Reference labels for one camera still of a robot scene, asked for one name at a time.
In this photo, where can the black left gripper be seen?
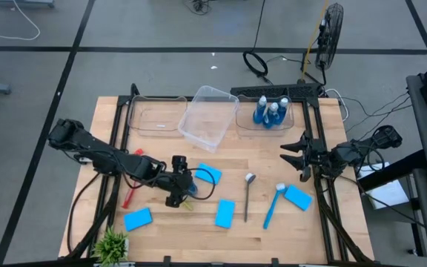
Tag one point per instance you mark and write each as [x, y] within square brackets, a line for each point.
[176, 183]

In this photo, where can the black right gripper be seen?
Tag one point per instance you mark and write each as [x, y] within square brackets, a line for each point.
[315, 155]

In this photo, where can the blue dish soap bottle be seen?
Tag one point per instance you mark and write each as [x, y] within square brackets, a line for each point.
[282, 113]
[259, 115]
[194, 190]
[271, 120]

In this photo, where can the yellow-green dish brush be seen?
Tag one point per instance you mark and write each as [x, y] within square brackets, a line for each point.
[188, 205]

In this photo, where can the blue cellulose sponge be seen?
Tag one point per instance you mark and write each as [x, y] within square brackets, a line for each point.
[208, 173]
[138, 219]
[225, 214]
[298, 197]

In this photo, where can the red dish brush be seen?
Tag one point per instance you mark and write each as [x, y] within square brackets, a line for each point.
[128, 196]

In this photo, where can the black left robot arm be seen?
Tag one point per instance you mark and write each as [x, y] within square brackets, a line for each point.
[98, 154]

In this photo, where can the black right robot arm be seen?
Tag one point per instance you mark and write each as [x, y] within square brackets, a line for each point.
[347, 155]

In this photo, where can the blue dish brush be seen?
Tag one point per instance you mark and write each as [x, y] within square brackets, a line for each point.
[271, 209]

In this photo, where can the grey dish brush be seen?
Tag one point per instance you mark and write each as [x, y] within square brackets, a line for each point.
[247, 200]

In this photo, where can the black perforated metal plate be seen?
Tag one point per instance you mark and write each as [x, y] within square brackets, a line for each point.
[273, 91]

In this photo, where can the clear square plastic tub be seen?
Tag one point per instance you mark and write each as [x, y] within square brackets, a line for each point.
[206, 118]

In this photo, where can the black table clamp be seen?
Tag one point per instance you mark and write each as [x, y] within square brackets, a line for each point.
[167, 260]
[275, 262]

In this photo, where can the small green potted plant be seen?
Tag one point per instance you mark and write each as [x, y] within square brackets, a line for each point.
[111, 246]

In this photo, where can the black cart support beam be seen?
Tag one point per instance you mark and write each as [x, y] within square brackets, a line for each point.
[391, 170]

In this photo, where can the white paper sheet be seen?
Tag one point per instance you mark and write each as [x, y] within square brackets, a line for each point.
[387, 194]

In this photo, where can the black floor fan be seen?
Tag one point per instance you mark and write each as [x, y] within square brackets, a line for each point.
[332, 33]

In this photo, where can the grey furniture base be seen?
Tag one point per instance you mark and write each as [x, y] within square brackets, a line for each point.
[22, 3]

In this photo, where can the black aluminium table frame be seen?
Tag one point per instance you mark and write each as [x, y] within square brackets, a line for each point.
[305, 107]

